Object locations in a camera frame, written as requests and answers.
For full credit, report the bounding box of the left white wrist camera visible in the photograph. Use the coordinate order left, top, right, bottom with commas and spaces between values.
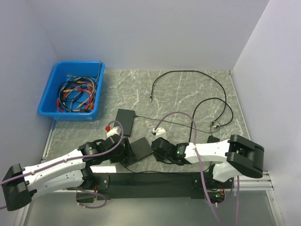
105, 126, 121, 137

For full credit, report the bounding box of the black power adapter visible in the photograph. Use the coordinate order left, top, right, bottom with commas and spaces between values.
207, 135, 220, 143

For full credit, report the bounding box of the bundle of coloured cables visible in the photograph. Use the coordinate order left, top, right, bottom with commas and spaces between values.
55, 74, 99, 113

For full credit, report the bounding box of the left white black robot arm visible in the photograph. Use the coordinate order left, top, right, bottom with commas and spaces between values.
0, 135, 136, 211

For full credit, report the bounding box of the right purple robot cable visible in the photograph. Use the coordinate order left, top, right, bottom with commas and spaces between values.
154, 112, 240, 226

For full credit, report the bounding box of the aluminium rail frame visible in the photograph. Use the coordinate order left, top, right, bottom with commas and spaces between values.
14, 68, 286, 226

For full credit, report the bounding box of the blue plastic bin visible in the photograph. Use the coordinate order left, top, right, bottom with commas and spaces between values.
38, 61, 105, 121

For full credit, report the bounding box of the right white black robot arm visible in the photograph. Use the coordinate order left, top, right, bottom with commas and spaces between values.
151, 135, 264, 188

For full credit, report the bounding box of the black network switch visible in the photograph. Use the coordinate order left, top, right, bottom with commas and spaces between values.
115, 109, 135, 137
126, 137, 153, 166

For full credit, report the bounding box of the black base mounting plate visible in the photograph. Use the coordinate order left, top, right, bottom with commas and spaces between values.
65, 171, 236, 203

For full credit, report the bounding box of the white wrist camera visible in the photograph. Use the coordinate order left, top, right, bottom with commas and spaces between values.
105, 126, 121, 137
152, 127, 166, 139

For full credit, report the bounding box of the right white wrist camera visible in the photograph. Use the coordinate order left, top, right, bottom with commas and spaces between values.
152, 127, 166, 139

